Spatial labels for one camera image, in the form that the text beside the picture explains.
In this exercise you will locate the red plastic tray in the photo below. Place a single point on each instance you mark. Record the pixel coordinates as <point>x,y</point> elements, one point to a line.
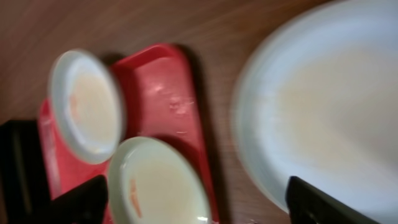
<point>160,99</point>

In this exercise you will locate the black water tray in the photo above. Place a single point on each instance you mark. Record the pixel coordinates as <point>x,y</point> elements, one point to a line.
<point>24,185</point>

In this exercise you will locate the light blue plate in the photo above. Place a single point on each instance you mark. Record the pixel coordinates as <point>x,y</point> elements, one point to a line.
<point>87,106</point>
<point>318,100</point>
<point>149,181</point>

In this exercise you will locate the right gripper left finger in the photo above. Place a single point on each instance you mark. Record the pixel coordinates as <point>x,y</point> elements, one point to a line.
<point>84,204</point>

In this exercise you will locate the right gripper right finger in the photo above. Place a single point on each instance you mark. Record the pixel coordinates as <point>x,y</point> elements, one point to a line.
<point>309,205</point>

